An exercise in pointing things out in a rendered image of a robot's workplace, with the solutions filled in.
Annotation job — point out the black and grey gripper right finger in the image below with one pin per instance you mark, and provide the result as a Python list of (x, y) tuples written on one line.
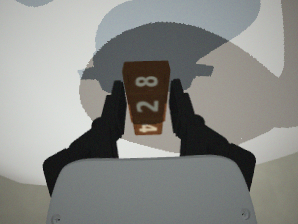
[(195, 135)]

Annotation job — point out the brown wooden digit cube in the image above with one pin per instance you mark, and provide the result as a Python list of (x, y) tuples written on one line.
[(146, 95), (149, 125)]

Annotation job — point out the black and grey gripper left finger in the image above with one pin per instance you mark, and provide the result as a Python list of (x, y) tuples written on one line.
[(97, 141)]

